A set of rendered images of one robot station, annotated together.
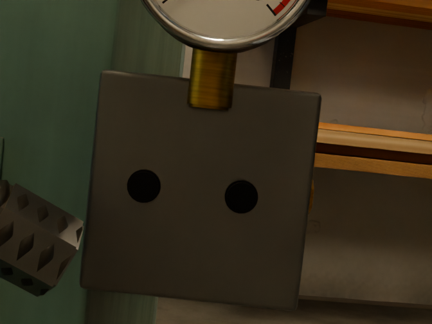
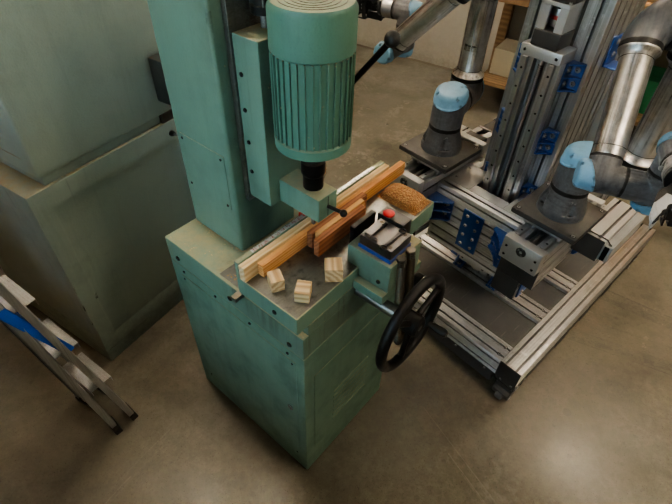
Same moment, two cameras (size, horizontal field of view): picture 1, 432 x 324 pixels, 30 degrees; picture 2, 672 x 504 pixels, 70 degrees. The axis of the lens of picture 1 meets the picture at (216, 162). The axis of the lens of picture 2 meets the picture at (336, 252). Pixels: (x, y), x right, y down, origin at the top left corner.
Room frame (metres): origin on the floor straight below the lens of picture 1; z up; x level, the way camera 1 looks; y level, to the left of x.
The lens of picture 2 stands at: (-0.18, 0.98, 1.79)
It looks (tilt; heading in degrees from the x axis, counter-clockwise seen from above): 44 degrees down; 309
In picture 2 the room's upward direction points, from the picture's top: 2 degrees clockwise
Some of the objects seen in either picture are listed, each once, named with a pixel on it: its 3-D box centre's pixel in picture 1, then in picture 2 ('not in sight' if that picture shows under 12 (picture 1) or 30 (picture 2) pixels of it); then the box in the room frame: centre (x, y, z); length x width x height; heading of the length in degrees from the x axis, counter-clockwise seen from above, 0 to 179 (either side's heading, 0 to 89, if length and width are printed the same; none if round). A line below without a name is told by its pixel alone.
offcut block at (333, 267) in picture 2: not in sight; (333, 269); (0.35, 0.34, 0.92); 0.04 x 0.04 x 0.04; 45
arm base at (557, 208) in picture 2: not in sight; (565, 196); (0.05, -0.45, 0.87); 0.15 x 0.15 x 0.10
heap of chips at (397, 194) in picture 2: not in sight; (404, 194); (0.40, -0.04, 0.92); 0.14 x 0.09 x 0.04; 1
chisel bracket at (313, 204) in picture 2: not in sight; (308, 196); (0.51, 0.26, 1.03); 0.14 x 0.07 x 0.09; 1
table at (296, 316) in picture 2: not in sight; (357, 251); (0.38, 0.20, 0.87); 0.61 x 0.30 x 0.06; 91
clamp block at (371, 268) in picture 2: not in sight; (383, 254); (0.29, 0.20, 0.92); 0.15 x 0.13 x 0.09; 91
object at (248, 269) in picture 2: not in sight; (322, 216); (0.51, 0.21, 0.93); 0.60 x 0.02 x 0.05; 91
